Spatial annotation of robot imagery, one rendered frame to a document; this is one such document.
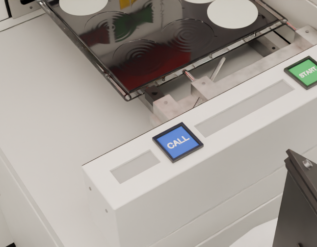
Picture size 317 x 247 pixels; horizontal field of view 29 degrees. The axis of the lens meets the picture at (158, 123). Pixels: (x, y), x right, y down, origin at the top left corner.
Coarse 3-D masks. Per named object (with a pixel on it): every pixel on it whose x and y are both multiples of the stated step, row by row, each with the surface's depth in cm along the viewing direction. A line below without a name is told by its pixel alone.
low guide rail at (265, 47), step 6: (264, 36) 125; (252, 42) 126; (258, 42) 124; (264, 42) 123; (270, 42) 123; (258, 48) 125; (264, 48) 123; (270, 48) 122; (276, 48) 122; (264, 54) 124
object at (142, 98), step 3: (141, 96) 116; (144, 96) 115; (141, 99) 117; (144, 99) 116; (144, 102) 116; (147, 102) 115; (147, 105) 116; (150, 105) 114; (150, 108) 115; (153, 111) 114
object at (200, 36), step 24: (48, 0) 127; (120, 0) 126; (144, 0) 126; (168, 0) 126; (72, 24) 121; (96, 24) 121; (120, 24) 121; (144, 24) 121; (168, 24) 120; (192, 24) 120; (264, 24) 119; (96, 48) 116; (120, 48) 116; (144, 48) 116; (168, 48) 116; (192, 48) 116; (216, 48) 115; (120, 72) 112; (144, 72) 112; (168, 72) 111
